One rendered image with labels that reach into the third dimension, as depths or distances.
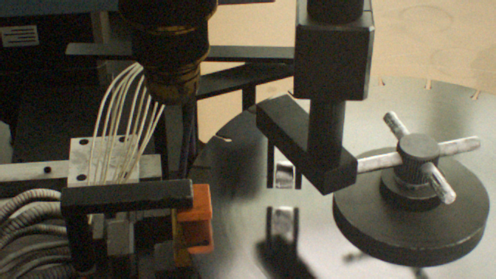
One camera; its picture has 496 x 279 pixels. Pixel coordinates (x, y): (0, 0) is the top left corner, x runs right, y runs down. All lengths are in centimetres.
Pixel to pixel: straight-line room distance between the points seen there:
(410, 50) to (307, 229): 61
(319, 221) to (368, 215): 3
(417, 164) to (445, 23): 67
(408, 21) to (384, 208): 66
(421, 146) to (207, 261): 17
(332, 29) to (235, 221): 19
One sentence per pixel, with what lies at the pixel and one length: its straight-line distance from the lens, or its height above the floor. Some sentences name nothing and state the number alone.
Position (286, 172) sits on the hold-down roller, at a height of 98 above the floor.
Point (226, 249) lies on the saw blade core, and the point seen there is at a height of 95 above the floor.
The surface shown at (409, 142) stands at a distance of 59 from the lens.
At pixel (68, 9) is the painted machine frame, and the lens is 73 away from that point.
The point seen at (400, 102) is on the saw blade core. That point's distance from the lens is 72.
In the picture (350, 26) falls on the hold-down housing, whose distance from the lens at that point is 47.
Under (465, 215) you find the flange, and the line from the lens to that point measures 61.
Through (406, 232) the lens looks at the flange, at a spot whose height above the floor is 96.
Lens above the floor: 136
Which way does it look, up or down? 39 degrees down
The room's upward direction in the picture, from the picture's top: straight up
